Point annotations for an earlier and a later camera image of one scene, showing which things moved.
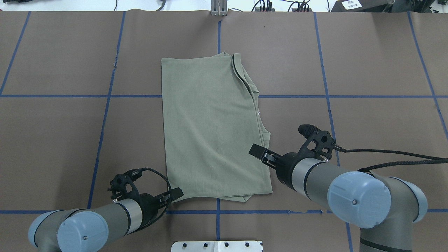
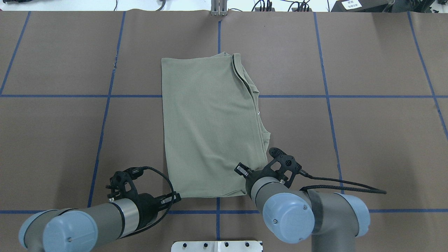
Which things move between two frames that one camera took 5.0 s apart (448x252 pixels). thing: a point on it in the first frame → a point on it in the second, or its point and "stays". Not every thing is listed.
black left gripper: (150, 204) stays
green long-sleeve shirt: (211, 118) stays
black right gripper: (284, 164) → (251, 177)
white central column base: (217, 246) stays
